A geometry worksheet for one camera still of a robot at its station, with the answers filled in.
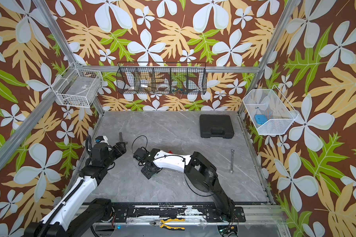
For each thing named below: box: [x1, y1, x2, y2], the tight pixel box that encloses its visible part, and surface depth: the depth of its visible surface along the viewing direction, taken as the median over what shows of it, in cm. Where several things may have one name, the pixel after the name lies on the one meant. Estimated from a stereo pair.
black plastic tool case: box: [199, 114, 235, 139], surface depth 106 cm
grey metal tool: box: [118, 131, 123, 143], surface depth 107 cm
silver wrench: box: [228, 148, 235, 175], surface depth 95 cm
